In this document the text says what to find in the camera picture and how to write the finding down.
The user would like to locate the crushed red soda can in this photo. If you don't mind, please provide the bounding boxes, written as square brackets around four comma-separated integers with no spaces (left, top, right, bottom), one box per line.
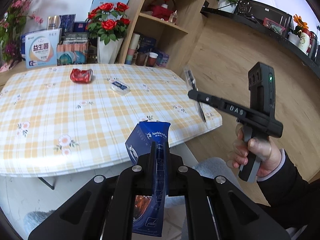
[70,68,93,83]

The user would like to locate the red rose bouquet white vase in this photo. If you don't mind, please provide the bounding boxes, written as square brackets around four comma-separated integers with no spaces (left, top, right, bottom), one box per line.
[86,2,130,64]

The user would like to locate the wooden shelf unit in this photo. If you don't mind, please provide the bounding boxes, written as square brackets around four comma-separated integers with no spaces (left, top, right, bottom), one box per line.
[117,0,216,73]

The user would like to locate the red white paper cup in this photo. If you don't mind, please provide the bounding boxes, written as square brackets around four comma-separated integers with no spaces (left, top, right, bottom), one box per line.
[146,52,158,67]

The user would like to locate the plaid floral tablecloth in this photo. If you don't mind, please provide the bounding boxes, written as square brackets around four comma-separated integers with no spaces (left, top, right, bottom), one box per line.
[1,64,222,177]

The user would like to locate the black utensil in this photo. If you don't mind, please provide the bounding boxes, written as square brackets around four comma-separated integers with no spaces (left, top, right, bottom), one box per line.
[183,66,206,123]

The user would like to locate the pink blossom artificial plant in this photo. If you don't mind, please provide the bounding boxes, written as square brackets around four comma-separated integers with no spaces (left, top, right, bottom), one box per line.
[1,0,43,65]

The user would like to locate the white probiotic box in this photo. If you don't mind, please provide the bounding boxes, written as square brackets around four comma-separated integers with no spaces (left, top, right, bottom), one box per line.
[25,29,62,69]

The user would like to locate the grey fluffy slipper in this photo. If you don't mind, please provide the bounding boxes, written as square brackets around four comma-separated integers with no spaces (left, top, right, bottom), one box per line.
[193,157,242,191]

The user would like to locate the teal patterned gift box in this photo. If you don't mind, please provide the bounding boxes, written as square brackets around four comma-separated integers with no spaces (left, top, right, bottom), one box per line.
[57,42,88,66]

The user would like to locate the stack of pastel cups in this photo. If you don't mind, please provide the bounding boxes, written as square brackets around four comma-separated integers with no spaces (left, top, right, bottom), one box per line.
[125,33,140,64]

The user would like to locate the clear plastic floss box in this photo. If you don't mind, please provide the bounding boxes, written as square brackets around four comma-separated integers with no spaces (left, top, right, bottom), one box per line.
[110,80,131,95]

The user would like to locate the light blue flat box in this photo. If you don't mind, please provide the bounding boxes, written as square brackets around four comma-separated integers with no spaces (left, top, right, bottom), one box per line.
[89,0,129,12]

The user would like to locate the blue paper coffee bag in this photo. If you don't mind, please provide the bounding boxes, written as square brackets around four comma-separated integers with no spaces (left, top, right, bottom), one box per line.
[125,121,171,237]

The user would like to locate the person's right hand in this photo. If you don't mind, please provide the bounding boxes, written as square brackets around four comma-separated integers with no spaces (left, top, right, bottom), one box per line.
[227,124,284,178]

